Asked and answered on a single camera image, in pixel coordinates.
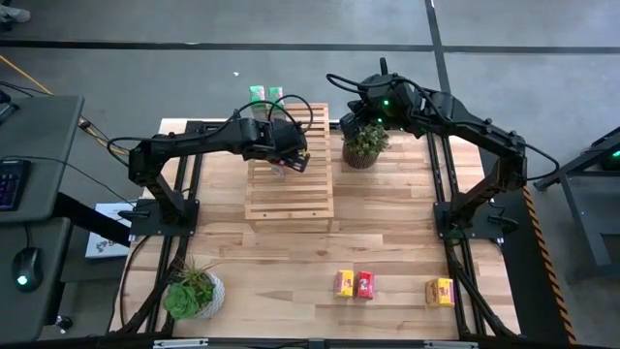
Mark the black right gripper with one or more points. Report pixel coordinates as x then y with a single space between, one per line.
370 109

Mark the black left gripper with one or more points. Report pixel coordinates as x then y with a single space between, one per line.
288 140

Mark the green cereal box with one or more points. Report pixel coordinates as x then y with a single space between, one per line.
257 97
276 97

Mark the yellow Corn Pops box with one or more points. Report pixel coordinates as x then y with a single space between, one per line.
344 283
440 292

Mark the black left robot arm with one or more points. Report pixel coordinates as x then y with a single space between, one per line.
194 140

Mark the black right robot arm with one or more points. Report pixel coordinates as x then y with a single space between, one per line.
465 128

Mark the wooden slatted shelf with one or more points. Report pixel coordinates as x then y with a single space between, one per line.
290 203

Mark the green bush, brown slatted pot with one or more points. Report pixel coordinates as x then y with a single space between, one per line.
363 152

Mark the succulent in white patterned pot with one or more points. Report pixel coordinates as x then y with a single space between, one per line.
213 295

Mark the white printed board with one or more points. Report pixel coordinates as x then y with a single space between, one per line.
104 242

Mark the black mat with hazard stripe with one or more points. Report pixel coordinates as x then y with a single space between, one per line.
528 271

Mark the grey desk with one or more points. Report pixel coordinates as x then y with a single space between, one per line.
39 136

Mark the black backlit keyboard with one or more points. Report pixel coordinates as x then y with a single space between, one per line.
12 186

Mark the black computer mouse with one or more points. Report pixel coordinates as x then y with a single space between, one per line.
26 264

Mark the black desk caster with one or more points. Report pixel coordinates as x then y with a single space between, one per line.
63 323

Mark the person's shoe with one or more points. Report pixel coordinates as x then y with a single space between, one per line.
14 13

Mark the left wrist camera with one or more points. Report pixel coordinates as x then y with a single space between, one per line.
300 164

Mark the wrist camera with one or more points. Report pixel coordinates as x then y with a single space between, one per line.
351 127
300 164

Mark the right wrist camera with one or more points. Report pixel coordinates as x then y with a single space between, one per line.
351 127

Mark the black aluminium table frame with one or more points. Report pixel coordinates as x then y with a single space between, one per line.
436 165

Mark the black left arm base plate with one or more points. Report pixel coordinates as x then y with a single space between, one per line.
186 223

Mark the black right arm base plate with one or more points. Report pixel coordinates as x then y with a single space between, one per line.
484 233

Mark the silver metal bracket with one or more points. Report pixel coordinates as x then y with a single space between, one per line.
450 344
180 344

